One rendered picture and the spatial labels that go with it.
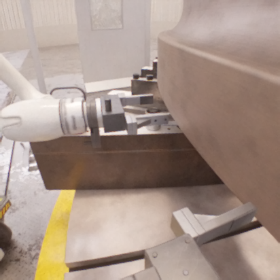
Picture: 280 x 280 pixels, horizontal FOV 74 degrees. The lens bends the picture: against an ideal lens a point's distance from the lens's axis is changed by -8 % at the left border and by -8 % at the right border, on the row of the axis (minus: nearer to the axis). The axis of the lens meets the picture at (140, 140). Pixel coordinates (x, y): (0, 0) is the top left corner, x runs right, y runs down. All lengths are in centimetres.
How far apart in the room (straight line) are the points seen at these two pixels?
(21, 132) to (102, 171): 71
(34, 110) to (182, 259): 42
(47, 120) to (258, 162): 44
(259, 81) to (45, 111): 43
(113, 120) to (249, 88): 28
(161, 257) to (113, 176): 98
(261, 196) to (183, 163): 76
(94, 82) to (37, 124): 354
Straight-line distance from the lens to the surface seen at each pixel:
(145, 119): 46
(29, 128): 50
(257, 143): 40
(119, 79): 412
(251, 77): 40
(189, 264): 21
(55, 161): 117
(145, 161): 110
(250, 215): 29
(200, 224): 24
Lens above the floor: 119
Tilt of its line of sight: 32 degrees down
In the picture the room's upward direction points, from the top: 1 degrees counter-clockwise
